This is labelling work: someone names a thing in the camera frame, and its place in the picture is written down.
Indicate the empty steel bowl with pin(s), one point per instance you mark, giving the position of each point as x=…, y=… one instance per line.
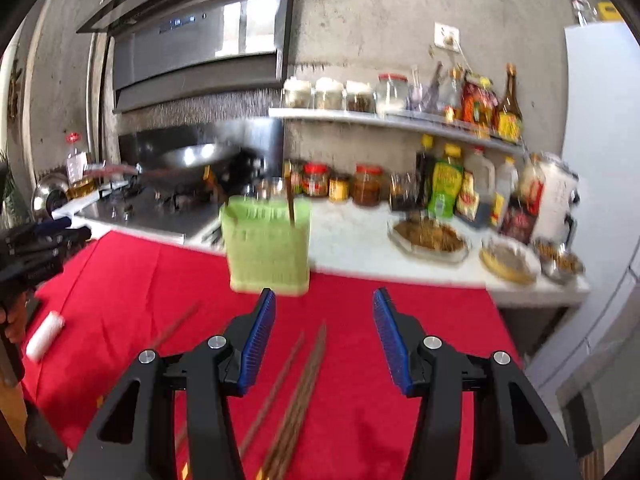
x=262, y=189

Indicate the black gas stove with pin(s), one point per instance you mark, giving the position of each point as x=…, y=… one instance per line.
x=150, y=212

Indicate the yellow box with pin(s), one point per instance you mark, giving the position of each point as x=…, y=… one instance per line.
x=607, y=12

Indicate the green bottle yellow cap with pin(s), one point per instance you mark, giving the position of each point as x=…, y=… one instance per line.
x=445, y=182

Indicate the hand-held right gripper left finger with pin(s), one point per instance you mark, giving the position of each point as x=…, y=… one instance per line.
x=257, y=340

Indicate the steel range hood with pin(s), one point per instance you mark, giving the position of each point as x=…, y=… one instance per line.
x=200, y=45

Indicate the small glass container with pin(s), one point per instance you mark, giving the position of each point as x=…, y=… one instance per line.
x=402, y=194

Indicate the steel bowl with food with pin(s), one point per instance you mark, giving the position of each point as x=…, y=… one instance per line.
x=560, y=262

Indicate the glass jar dark spices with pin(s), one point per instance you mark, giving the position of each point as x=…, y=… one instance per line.
x=360, y=97

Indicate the person's left hand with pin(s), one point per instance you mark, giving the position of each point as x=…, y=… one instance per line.
x=12, y=321

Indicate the brown paste jar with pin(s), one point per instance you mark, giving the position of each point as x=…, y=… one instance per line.
x=367, y=186

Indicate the brown wooden chopstick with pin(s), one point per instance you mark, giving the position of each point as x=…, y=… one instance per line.
x=305, y=385
x=292, y=410
x=175, y=326
x=290, y=200
x=272, y=395
x=320, y=347

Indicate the steel pot lid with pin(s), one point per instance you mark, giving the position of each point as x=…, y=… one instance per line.
x=50, y=197

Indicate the dark soy sauce bottle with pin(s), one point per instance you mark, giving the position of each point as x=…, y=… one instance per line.
x=425, y=170

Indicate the plate of brown food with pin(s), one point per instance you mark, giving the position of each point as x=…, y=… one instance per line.
x=427, y=237

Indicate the red orange sauce bottle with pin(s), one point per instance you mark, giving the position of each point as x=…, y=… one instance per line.
x=477, y=102

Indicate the pale plastic bottle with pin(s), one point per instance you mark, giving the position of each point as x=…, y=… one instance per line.
x=505, y=190

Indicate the dark jar red label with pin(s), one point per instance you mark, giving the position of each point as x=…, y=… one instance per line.
x=525, y=210

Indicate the yellow label jar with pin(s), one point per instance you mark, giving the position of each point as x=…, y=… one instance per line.
x=339, y=188

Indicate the green plastic chopstick holder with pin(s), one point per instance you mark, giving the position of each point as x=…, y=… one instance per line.
x=265, y=250

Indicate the yellow rimmed bowl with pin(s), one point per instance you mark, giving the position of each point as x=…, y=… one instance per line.
x=510, y=260

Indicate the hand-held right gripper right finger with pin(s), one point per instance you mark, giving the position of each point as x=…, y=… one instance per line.
x=390, y=335

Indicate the white roll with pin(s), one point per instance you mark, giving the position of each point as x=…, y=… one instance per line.
x=46, y=336

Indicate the steel wok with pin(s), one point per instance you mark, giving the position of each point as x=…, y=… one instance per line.
x=200, y=157

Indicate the clear glass bottle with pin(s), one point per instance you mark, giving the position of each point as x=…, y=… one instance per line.
x=419, y=92

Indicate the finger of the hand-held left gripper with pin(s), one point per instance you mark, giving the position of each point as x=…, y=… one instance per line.
x=52, y=224
x=75, y=236

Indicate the white wall socket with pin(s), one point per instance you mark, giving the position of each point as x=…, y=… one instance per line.
x=446, y=36

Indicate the white rice cooker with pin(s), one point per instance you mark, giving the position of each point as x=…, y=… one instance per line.
x=557, y=195

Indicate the glass jar white lid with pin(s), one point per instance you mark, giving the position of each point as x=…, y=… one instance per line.
x=329, y=94
x=297, y=94

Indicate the white refrigerator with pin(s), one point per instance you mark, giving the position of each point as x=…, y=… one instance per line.
x=600, y=160

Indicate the red tablecloth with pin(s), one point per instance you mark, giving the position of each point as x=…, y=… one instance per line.
x=150, y=280

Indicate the red lid chili jar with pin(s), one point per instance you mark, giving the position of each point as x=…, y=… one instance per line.
x=316, y=180

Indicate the tall dark bottle yellow label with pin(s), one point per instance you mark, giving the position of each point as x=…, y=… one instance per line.
x=509, y=110

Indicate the cooking oil bottle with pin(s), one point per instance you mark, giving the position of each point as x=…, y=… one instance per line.
x=80, y=175

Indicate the glass jar red lid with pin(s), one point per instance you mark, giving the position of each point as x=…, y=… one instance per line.
x=391, y=95

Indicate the clear bottle white cap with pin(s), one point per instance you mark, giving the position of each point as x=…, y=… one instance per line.
x=580, y=10

